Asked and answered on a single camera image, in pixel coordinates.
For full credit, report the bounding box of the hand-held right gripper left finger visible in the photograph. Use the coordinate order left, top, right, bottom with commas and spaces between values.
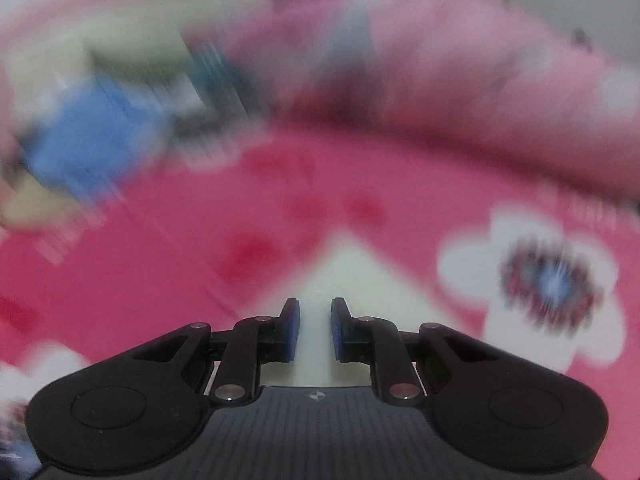
131, 297, 301, 407

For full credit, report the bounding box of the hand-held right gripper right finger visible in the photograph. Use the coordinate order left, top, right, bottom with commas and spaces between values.
330, 297, 502, 407

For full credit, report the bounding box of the cream knit sweater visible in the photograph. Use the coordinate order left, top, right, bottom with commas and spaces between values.
259, 230, 437, 389

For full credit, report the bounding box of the pink floral blanket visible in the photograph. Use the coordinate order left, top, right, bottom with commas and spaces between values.
0, 125, 640, 476

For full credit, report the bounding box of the teal striped garment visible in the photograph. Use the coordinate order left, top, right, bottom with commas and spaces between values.
184, 44, 252, 112

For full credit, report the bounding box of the blue garment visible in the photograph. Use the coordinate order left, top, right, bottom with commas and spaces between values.
24, 77, 172, 207

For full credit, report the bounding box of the pink and grey floral quilt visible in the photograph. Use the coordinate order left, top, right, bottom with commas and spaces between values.
220, 0, 640, 202

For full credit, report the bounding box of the crumpled beige cloth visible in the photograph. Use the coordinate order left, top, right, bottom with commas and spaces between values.
0, 179, 87, 232

